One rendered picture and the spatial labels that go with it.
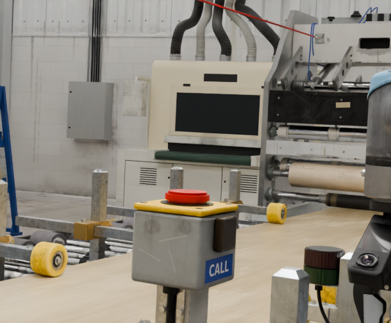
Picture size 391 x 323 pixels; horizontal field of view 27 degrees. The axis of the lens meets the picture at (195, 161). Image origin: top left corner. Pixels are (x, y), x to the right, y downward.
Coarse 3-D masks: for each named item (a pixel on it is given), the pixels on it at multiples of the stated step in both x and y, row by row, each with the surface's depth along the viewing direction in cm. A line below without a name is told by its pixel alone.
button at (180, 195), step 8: (168, 192) 71; (176, 192) 70; (184, 192) 70; (192, 192) 70; (200, 192) 71; (168, 200) 71; (176, 200) 70; (184, 200) 70; (192, 200) 70; (200, 200) 70; (208, 200) 71
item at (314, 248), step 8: (312, 248) 119; (320, 248) 119; (328, 248) 119; (336, 248) 120; (320, 288) 119; (320, 296) 120; (336, 296) 117; (320, 304) 119; (336, 304) 117; (328, 320) 119
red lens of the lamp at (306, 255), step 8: (304, 248) 119; (304, 256) 119; (312, 256) 117; (320, 256) 116; (328, 256) 116; (336, 256) 116; (312, 264) 117; (320, 264) 116; (328, 264) 116; (336, 264) 116
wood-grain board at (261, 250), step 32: (288, 224) 315; (320, 224) 319; (352, 224) 324; (128, 256) 226; (256, 256) 236; (288, 256) 239; (0, 288) 178; (32, 288) 179; (64, 288) 181; (96, 288) 182; (128, 288) 184; (224, 288) 189; (256, 288) 190; (0, 320) 151; (32, 320) 152; (64, 320) 153; (96, 320) 154; (128, 320) 155; (224, 320) 159; (256, 320) 160
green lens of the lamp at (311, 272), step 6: (306, 270) 118; (312, 270) 117; (318, 270) 116; (324, 270) 116; (330, 270) 116; (336, 270) 117; (312, 276) 117; (318, 276) 116; (324, 276) 116; (330, 276) 116; (336, 276) 117; (312, 282) 117; (318, 282) 117; (324, 282) 116; (330, 282) 116; (336, 282) 117
